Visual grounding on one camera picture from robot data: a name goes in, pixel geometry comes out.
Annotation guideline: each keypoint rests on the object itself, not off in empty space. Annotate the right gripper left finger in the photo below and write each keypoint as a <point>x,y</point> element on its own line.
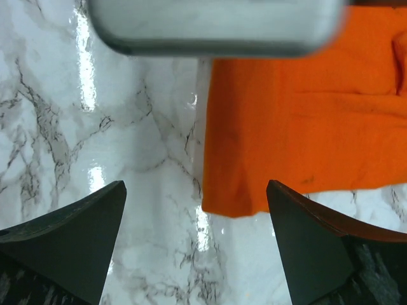
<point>63,257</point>

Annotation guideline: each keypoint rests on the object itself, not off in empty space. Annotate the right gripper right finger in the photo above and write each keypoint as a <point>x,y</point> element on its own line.
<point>331,258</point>

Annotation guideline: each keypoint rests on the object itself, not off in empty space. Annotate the orange t shirt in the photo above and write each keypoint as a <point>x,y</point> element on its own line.
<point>334,120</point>

